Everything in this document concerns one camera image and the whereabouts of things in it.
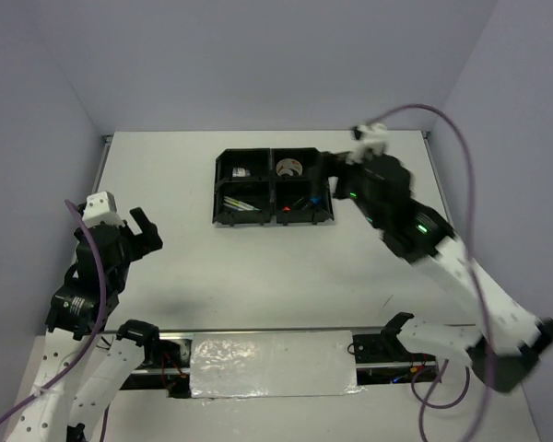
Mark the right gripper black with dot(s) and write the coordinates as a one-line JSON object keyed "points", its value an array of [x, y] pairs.
{"points": [[335, 163]]}

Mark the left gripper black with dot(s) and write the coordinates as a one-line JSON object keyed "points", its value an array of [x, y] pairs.
{"points": [[148, 240]]}

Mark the large brown-core tape roll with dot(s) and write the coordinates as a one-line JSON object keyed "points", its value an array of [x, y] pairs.
{"points": [[288, 167]]}

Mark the clear pen grey stripes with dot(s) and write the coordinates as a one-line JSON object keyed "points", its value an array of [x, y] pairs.
{"points": [[240, 205]]}

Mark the silver tape roll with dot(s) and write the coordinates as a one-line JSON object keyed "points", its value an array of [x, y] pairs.
{"points": [[240, 172]]}

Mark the pink cap black highlighter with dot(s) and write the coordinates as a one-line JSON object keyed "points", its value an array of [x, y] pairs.
{"points": [[299, 202]]}

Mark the clear pen blue ink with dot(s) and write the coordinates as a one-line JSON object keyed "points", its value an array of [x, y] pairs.
{"points": [[240, 208]]}

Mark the yellow-green clear pen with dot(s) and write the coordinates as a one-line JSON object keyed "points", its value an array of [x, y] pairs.
{"points": [[234, 201]]}

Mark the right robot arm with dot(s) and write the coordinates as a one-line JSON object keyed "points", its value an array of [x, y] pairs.
{"points": [[504, 341]]}

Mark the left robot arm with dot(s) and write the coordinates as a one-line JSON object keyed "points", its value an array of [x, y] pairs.
{"points": [[63, 404]]}

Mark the black four-compartment organizer tray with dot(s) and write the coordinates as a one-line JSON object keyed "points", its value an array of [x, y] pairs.
{"points": [[265, 190]]}

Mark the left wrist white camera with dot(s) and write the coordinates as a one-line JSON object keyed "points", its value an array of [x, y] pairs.
{"points": [[101, 209]]}

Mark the wrist white camera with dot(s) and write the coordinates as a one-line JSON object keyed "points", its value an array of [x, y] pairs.
{"points": [[101, 209], [372, 141]]}

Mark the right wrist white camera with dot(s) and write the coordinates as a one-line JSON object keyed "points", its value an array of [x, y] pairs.
{"points": [[372, 141]]}

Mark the aluminium rail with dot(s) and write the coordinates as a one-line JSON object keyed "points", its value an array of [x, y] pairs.
{"points": [[179, 345]]}

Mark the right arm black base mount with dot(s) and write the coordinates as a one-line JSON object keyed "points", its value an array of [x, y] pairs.
{"points": [[385, 349]]}

